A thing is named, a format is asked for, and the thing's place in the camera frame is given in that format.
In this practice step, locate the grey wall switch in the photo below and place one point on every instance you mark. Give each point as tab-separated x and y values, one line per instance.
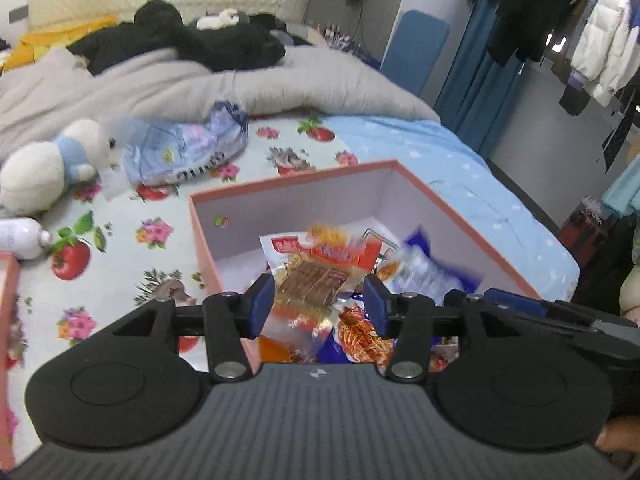
18	15

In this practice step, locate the white blue plush toy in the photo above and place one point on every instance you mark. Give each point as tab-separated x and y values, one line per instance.
35	175

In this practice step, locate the white black plush toy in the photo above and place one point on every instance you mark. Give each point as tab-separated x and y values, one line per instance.
220	20

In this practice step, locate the floral fruit print mat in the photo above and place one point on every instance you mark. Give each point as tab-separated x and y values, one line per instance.
130	240

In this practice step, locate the hanging black jacket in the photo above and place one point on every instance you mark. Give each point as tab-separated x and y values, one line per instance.
535	5

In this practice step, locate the light blue bedsheet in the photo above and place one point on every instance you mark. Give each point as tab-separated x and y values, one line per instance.
450	160

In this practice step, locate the pink cardboard box lid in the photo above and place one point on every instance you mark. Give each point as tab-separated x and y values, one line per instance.
7	335

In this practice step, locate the blue padded board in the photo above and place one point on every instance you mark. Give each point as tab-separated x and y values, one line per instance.
415	50

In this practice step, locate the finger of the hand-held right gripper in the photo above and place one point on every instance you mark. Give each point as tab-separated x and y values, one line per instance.
515	301

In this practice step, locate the grey duvet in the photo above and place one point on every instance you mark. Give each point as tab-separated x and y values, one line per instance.
150	90

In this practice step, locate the red label dried strips packet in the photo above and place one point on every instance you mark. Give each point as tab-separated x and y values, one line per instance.
310	285

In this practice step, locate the black clothing pile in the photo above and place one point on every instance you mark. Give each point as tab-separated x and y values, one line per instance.
215	45

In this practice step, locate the shiny red snack packet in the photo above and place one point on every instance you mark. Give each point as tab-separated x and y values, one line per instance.
442	357

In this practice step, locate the person's right hand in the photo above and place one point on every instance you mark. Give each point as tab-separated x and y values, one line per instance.
620	435

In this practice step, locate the deep pink cardboard box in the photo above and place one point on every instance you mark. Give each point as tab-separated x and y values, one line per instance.
300	200

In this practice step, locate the cluttered side table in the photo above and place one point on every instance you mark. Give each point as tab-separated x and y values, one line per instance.
340	40

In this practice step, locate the hanging white puffer jacket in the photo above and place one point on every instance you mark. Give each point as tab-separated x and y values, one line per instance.
605	35

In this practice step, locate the white spray bottle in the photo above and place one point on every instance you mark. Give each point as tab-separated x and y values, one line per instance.
22	237

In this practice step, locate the red suitcase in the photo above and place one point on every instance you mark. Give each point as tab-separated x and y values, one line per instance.
585	225

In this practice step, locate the orange shreds print snack packet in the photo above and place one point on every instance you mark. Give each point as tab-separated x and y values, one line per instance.
360	337

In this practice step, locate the light blue hanging cloth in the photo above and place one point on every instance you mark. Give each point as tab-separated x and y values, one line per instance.
622	190

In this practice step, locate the yellow pillow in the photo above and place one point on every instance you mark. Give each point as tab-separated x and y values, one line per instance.
45	42

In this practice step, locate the blue curtain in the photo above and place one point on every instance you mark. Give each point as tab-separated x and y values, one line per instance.
475	85

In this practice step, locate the crumpled blue plastic bag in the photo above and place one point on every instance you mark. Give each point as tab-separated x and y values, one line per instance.
190	145

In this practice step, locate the blue snack packet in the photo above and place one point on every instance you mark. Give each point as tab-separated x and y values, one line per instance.
425	270

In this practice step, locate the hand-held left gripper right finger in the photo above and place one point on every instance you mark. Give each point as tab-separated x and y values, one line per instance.
375	305

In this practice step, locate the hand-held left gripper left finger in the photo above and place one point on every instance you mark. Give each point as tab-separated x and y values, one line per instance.
262	305

